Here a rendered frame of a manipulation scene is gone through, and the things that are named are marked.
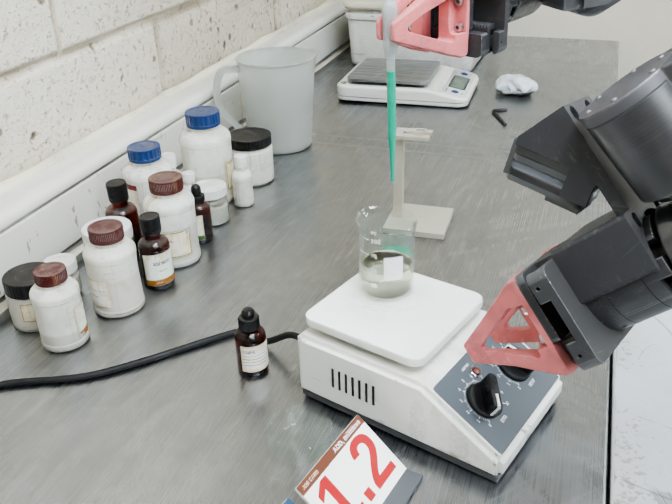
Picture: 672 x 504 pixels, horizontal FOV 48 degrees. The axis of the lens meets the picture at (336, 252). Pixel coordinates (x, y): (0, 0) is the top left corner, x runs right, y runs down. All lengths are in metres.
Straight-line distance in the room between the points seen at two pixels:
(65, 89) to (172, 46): 0.27
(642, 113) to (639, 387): 0.39
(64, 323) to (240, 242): 0.27
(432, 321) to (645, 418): 0.21
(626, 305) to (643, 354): 0.33
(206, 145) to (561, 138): 0.66
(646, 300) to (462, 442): 0.22
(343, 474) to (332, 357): 0.11
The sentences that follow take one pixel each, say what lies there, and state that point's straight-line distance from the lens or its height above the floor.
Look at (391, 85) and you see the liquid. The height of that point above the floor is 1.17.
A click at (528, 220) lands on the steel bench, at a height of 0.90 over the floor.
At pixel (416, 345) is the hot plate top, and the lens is 0.61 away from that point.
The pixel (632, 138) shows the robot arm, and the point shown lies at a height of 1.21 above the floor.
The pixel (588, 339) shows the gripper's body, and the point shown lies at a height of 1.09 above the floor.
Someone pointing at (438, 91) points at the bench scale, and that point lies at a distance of 1.45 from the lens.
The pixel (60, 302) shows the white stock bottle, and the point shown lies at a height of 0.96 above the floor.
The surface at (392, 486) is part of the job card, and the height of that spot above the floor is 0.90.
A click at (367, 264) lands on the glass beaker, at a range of 0.65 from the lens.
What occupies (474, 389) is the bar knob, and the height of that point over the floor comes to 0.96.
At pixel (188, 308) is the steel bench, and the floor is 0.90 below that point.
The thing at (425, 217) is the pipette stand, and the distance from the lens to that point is 1.00.
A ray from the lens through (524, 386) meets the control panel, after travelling 0.66.
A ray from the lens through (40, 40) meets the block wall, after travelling 0.99.
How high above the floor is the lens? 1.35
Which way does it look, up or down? 29 degrees down
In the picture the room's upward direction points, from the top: 2 degrees counter-clockwise
